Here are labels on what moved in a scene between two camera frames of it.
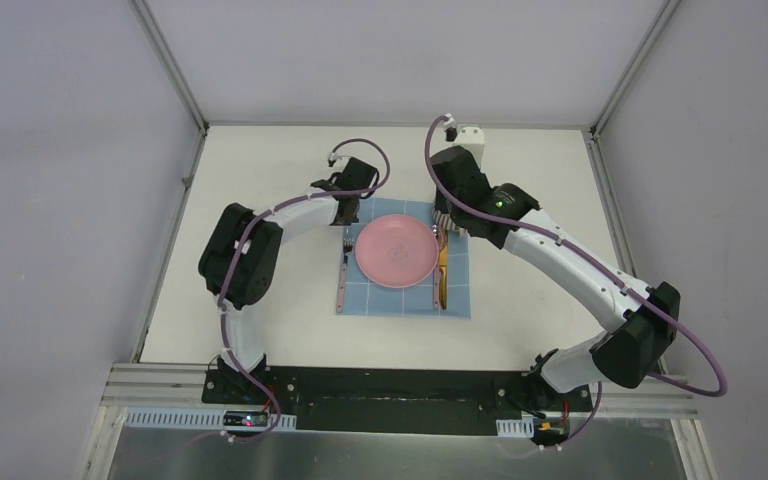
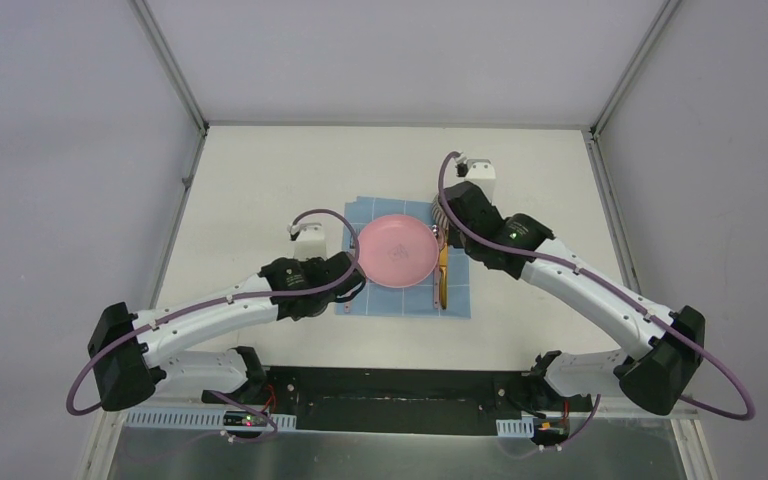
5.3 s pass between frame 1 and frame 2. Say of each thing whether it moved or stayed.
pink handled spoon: stayed
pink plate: stayed
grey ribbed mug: stayed
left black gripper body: moved
